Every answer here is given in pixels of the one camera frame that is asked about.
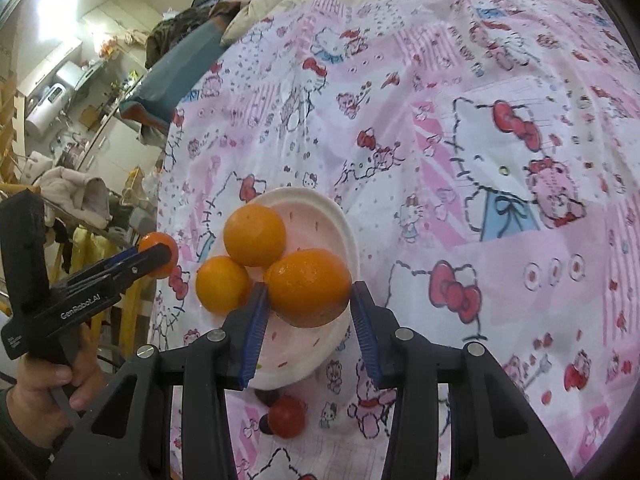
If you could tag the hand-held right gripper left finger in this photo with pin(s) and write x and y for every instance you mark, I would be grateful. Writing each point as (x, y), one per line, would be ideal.
(255, 330)

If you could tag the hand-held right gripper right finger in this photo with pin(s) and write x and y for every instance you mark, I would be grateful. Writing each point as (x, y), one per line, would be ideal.
(365, 335)

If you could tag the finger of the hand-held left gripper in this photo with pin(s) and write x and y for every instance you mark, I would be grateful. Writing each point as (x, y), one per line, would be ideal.
(150, 259)
(122, 259)

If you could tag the small orange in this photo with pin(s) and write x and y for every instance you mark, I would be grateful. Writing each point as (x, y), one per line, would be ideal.
(159, 242)
(222, 284)
(254, 235)

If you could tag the large orange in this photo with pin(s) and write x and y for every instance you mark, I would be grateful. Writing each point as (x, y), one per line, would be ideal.
(307, 287)

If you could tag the pink plate with white rim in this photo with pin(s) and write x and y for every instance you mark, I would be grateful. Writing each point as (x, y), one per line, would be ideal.
(312, 215)

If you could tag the person's left forearm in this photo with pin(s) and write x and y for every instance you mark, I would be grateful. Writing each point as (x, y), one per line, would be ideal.
(12, 425)

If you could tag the person's left hand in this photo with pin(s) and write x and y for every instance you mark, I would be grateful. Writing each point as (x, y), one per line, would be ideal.
(45, 385)

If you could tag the pale pink garment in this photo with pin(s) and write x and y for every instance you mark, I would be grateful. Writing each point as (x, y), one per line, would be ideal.
(75, 192)

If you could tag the dark red tomato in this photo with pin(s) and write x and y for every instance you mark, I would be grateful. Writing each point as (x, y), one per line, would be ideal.
(286, 416)

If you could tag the pink cartoon printed sheet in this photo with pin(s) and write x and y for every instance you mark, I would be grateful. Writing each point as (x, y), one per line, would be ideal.
(450, 210)

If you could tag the white water heater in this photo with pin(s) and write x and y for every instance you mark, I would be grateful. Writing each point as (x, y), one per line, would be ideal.
(42, 110)

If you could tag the teal bed footboard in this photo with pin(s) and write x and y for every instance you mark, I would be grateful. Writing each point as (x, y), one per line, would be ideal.
(170, 80)

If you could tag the silver range hood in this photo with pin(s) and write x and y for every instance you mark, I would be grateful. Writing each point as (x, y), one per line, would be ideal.
(75, 75)

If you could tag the heap of mixed clothes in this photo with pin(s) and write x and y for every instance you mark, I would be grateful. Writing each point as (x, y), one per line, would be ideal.
(175, 30)

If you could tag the white wall cabinets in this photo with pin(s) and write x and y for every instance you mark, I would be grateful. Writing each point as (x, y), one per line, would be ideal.
(55, 57)

